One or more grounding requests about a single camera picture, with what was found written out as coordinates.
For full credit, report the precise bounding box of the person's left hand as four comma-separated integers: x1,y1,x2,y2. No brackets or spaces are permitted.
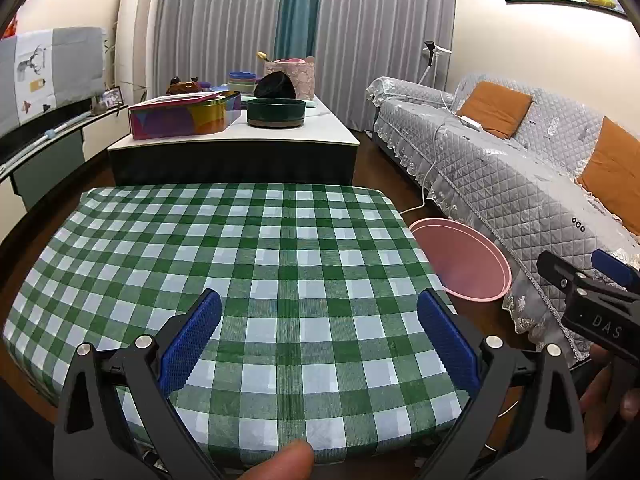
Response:
248,439,317,480

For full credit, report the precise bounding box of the grey quilted sofa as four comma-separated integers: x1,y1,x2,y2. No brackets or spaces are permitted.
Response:
366,74,640,361

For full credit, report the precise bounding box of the stack of colourful bowls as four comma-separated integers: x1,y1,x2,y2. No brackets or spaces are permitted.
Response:
227,71,258,96

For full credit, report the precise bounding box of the orange cushion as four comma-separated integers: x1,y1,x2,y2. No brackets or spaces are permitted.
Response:
455,80,533,140
576,116,640,236

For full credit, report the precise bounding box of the dry twig decoration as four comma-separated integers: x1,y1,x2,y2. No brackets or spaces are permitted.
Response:
102,40,151,91

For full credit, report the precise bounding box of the pink fabric basket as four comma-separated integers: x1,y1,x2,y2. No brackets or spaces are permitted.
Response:
263,56,317,102

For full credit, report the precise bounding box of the colourful tin box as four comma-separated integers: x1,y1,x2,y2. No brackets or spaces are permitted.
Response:
127,91,242,142

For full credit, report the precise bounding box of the white cable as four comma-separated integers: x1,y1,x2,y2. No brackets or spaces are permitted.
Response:
400,120,446,216

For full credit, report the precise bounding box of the grey television cover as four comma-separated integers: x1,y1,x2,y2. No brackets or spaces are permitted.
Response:
0,26,108,136

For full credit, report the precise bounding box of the black hat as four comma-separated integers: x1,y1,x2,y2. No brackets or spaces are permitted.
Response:
253,71,297,100

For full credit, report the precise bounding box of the white top coffee table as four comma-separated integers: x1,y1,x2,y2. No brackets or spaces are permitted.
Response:
107,94,361,188

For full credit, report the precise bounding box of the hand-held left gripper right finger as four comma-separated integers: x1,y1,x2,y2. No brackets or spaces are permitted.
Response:
416,287,587,480

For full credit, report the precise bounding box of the green checked tablecloth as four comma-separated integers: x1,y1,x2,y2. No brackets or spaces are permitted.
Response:
2,183,473,471

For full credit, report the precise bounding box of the grey curtain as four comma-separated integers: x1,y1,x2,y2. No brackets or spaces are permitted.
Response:
312,0,458,133
152,0,288,91

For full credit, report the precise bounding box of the teal curtain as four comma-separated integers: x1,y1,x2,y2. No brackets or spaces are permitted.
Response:
274,0,328,63

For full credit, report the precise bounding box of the white rod blue fitting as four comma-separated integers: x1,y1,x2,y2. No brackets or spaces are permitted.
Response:
0,110,101,181

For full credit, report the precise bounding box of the pink plastic basin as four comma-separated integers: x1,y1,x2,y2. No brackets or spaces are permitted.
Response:
409,217,513,303

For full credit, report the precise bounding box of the dark green round box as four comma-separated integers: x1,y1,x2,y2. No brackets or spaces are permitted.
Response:
246,97,307,129

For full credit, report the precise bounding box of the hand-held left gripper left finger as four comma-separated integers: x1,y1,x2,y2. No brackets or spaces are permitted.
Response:
52,287,223,480

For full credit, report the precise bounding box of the brown teapot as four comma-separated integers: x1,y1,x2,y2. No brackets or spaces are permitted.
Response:
166,76,201,96

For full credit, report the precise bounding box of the person's right hand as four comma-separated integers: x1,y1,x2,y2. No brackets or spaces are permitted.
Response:
579,349,640,453

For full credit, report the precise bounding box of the white standing air conditioner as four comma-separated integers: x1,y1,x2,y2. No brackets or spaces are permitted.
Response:
116,0,166,106

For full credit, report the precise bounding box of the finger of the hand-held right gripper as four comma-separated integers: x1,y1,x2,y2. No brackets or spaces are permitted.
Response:
590,248,640,293
536,250,601,311

